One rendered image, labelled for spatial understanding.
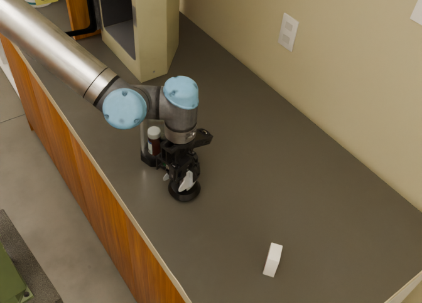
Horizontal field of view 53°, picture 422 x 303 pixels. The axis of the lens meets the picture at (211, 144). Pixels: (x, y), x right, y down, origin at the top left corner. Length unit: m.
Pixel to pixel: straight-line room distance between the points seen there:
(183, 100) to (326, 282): 0.58
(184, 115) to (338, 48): 0.61
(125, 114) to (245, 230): 0.53
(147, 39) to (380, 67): 0.74
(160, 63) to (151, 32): 0.14
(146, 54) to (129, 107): 0.75
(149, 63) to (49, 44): 0.76
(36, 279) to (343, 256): 0.77
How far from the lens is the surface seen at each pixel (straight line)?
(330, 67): 1.42
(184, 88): 0.91
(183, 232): 1.15
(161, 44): 1.54
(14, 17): 0.86
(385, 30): 1.26
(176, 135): 0.98
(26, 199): 2.51
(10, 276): 1.02
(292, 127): 1.47
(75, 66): 0.82
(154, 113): 0.93
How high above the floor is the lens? 1.92
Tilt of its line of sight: 46 degrees down
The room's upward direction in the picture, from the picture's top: 6 degrees clockwise
